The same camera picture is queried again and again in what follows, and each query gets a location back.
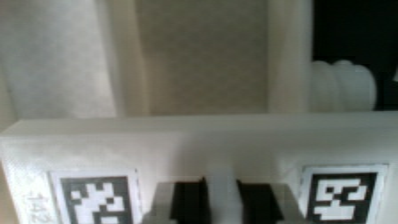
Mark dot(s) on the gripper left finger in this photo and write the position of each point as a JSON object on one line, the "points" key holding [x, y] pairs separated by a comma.
{"points": [[190, 203]]}

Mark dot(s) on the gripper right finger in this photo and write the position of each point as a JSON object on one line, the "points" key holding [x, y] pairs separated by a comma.
{"points": [[261, 211]]}

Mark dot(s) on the white cabinet door panel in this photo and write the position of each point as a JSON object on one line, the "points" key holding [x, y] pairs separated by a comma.
{"points": [[343, 90]]}

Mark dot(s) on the white cabinet body box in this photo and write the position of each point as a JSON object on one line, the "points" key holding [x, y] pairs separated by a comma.
{"points": [[121, 58]]}

